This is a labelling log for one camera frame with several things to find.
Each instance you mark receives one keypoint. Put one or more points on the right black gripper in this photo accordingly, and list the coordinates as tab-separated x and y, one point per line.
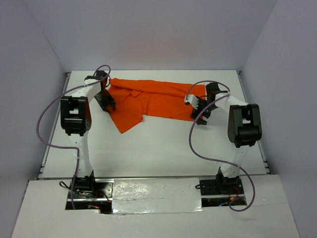
196	113

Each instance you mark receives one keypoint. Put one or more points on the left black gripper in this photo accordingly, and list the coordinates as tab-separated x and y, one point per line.
111	101

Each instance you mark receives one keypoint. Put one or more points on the orange t-shirt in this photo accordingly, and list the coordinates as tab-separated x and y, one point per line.
137	98

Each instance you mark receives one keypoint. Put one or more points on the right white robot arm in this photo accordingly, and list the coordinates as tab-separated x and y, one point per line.
244	127

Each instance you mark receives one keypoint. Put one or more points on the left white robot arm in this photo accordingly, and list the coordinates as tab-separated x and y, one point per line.
76	121

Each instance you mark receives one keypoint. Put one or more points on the silver foil tape panel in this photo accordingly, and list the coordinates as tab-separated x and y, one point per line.
156	196

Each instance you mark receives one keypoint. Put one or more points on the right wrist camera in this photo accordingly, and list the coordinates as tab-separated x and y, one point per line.
192	100

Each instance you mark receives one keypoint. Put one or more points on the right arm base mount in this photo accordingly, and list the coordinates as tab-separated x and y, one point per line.
221	191

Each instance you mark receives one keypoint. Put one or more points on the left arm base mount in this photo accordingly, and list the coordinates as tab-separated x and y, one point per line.
86	199

